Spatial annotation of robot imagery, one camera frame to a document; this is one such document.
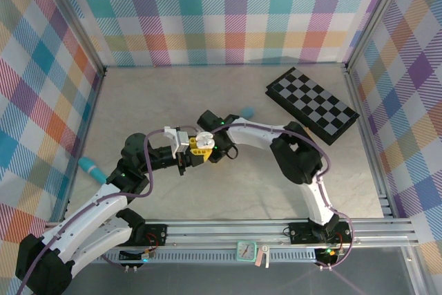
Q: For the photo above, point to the white earbud charging case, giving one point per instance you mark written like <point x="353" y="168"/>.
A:
<point x="204" y="140"/>

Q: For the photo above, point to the blue earbud charging case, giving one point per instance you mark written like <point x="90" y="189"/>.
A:
<point x="248" y="112"/>

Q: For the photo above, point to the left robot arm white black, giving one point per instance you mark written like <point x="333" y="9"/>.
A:
<point x="89" y="212"/>

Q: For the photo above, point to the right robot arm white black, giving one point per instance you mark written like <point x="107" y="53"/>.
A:
<point x="252" y="134"/>

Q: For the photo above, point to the blue toy bowling pin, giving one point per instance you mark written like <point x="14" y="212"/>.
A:
<point x="90" y="169"/>

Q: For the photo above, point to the black grey folding chessboard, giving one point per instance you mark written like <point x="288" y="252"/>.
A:
<point x="310" y="96"/>

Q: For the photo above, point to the green square clock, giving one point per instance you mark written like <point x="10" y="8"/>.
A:
<point x="246" y="251"/>

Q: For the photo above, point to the white tag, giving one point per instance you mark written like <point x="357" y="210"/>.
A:
<point x="265" y="255"/>

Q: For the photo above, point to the pink tag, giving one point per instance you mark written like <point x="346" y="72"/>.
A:
<point x="257" y="260"/>

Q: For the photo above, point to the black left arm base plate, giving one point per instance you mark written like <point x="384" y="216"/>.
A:
<point x="155" y="233"/>

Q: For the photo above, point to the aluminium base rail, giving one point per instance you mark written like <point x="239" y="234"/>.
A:
<point x="224" y="231"/>

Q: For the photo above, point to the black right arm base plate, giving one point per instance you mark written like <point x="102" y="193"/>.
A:
<point x="298" y="231"/>

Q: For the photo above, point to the aluminium side floor rail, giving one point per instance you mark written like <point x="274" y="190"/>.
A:
<point x="366" y="125"/>

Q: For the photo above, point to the aluminium corner post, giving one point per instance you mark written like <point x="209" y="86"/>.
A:
<point x="375" y="15"/>
<point x="74" y="18"/>

